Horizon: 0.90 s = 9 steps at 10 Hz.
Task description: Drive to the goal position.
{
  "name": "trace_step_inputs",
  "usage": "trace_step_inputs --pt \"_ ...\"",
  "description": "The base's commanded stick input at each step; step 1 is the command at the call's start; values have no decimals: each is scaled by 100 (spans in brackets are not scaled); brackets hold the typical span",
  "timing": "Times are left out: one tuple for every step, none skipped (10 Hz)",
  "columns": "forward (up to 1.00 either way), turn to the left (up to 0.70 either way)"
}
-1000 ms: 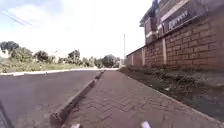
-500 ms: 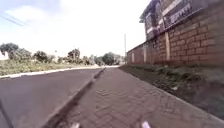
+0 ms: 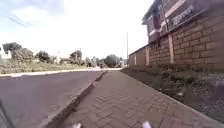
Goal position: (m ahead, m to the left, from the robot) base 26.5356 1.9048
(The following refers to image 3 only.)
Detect grey asphalt road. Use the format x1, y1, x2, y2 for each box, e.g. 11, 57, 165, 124
0, 70, 107, 128

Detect red brick path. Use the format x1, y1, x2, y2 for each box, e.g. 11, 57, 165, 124
56, 69, 224, 128

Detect utility pole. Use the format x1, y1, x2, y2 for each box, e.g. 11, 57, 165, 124
125, 31, 130, 68

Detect robot's own part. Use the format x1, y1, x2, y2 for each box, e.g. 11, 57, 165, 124
71, 122, 82, 128
141, 121, 152, 128

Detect brick building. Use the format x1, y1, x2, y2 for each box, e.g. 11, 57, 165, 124
141, 0, 224, 44

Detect row of trees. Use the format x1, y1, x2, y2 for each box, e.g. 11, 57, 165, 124
0, 41, 128, 69

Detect grass field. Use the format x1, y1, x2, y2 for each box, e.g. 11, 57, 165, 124
0, 59, 88, 75

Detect pale roadside kerb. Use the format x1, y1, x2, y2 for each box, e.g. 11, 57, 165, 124
0, 67, 123, 79

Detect weedy grass verge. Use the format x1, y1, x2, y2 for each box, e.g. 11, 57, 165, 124
120, 64, 224, 124

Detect overhead wires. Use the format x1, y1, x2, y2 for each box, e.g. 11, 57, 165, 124
8, 14, 33, 28

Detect red brick wall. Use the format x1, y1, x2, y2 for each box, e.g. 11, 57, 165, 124
127, 6, 224, 73

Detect concrete kerb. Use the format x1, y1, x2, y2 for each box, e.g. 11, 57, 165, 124
38, 70, 108, 128

